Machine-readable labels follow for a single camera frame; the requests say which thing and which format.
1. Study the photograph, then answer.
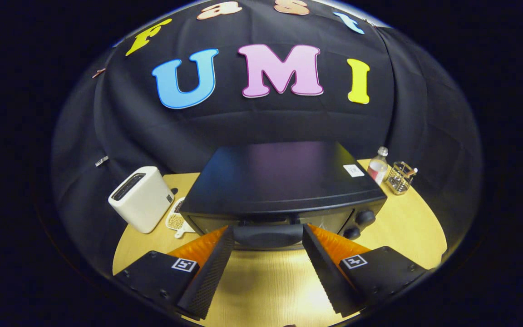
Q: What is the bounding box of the small white seed dish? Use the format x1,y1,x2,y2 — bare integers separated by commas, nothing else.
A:
166,196,197,239

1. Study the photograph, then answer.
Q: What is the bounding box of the white bread toaster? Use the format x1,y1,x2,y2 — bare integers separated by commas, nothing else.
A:
108,166,175,234

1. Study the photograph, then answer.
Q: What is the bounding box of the clear bottle with pink label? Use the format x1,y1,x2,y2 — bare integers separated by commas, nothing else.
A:
367,146,389,186

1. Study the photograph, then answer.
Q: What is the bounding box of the metal wire basket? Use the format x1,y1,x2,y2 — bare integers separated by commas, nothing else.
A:
386,161,418,196

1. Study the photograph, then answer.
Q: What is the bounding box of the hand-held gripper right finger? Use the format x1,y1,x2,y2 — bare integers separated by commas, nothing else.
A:
302,223,435,317

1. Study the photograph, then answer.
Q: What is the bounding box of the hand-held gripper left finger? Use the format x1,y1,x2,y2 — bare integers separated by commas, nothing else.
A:
116,226,236,321

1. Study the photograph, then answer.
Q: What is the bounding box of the black toaster oven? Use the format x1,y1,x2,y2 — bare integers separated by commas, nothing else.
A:
179,141,388,251

